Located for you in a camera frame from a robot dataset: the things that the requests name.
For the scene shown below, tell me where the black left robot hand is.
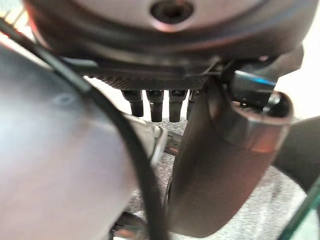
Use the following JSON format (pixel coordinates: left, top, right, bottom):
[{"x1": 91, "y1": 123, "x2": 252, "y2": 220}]
[{"x1": 23, "y1": 0, "x2": 320, "y2": 238}]

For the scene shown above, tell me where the silver robot leg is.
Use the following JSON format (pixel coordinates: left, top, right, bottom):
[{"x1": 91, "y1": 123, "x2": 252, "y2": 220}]
[{"x1": 0, "y1": 44, "x2": 169, "y2": 240}]

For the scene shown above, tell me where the dark robot foot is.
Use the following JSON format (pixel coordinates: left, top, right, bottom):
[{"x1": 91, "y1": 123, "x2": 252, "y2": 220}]
[{"x1": 108, "y1": 211, "x2": 151, "y2": 240}]

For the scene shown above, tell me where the dark rounded blurry object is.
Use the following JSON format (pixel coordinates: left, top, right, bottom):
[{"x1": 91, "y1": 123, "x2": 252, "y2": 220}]
[{"x1": 271, "y1": 115, "x2": 320, "y2": 199}]

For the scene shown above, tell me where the green-tinted glass edge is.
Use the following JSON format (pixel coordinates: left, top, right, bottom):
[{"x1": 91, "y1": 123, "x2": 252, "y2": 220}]
[{"x1": 281, "y1": 183, "x2": 320, "y2": 240}]

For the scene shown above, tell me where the black cable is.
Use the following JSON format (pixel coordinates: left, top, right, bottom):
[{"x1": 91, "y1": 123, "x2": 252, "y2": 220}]
[{"x1": 0, "y1": 17, "x2": 169, "y2": 240}]

